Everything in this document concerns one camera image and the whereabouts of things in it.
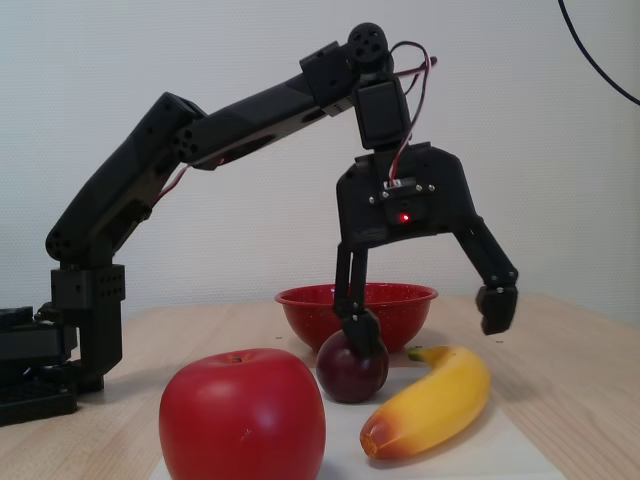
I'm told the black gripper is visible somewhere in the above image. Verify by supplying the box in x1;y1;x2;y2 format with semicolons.
334;141;520;336

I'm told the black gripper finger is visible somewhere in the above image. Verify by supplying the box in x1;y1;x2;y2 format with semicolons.
333;243;389;371

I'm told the yellow banana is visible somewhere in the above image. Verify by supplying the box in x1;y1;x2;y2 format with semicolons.
359;345;492;461

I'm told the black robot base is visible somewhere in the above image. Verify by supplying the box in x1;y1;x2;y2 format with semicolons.
0;305;81;428

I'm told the red speckled bowl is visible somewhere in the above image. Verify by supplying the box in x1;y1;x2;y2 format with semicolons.
274;283;440;354

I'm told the dark purple plum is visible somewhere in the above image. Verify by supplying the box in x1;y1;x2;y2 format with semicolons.
316;330;390;404

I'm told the white paper sheet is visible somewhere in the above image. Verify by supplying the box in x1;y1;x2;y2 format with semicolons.
149;364;567;480

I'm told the red apple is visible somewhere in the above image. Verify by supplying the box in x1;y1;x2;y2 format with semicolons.
158;348;327;480

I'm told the red white servo wire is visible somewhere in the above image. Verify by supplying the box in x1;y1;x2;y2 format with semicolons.
383;41;442;190
148;162;192;208

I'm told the black hanging cable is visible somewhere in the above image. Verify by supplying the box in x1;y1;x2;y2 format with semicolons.
557;0;640;107

